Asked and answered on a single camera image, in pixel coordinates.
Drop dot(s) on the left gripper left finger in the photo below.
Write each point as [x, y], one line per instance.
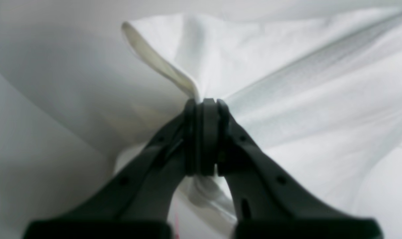
[135, 203]

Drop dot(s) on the white printed T-shirt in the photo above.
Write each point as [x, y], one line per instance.
[84, 84]

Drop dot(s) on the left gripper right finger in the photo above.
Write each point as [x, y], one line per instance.
[269, 203]

